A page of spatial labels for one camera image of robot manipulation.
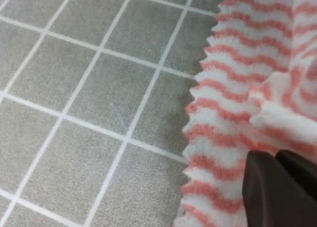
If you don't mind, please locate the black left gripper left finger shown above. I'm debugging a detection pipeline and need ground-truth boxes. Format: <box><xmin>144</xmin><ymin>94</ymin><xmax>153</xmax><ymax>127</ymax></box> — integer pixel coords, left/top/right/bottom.
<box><xmin>242</xmin><ymin>151</ymin><xmax>317</xmax><ymax>227</ymax></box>

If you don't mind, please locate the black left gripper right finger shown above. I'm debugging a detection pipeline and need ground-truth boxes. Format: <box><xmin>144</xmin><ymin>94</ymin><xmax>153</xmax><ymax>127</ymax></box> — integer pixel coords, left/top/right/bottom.
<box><xmin>276</xmin><ymin>150</ymin><xmax>317</xmax><ymax>200</ymax></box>

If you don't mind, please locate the pink white wavy striped towel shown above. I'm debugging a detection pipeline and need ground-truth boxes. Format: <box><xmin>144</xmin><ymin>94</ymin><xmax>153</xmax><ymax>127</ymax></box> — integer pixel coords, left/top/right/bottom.
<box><xmin>174</xmin><ymin>0</ymin><xmax>317</xmax><ymax>227</ymax></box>

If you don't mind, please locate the grey checked tablecloth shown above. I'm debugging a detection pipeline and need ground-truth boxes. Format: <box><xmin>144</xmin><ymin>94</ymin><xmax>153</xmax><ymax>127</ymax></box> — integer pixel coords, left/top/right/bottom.
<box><xmin>0</xmin><ymin>0</ymin><xmax>221</xmax><ymax>227</ymax></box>

